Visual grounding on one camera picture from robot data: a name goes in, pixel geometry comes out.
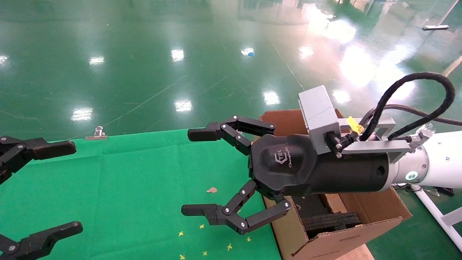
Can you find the thin dark cable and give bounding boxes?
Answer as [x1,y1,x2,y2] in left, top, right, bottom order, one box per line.
[361,104,462,127]

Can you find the grey metal camera bracket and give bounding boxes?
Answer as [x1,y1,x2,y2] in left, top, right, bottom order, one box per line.
[337,117,414,163]

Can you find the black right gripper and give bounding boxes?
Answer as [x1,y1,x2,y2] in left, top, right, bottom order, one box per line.
[181,116,394,235]

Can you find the green cloth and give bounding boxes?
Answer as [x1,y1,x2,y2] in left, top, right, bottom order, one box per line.
[0,128,282,260]

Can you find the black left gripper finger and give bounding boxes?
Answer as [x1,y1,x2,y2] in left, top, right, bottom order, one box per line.
[0,222,83,260]
[0,136,77,185]

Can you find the yellow cable tag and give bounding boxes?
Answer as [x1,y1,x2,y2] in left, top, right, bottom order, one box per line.
[346,116,364,133]

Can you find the white metal frame tube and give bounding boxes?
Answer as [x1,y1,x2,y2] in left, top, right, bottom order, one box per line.
[411,185,462,251]

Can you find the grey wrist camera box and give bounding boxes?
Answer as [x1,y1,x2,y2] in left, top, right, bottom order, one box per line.
[298,85,341,155]

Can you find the large open cardboard carton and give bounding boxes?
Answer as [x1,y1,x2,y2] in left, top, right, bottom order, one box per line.
[258,108,412,260]

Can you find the black foam block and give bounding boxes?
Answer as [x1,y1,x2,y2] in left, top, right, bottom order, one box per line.
[301,211,361,239]

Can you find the silver binder clip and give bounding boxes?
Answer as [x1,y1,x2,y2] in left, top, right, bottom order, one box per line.
[85,126,108,140]

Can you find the thick black braided cable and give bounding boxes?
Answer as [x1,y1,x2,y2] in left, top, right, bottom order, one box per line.
[359,71,455,141]

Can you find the brown wooden block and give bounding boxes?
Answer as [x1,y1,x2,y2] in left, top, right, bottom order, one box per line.
[325,193,348,214]

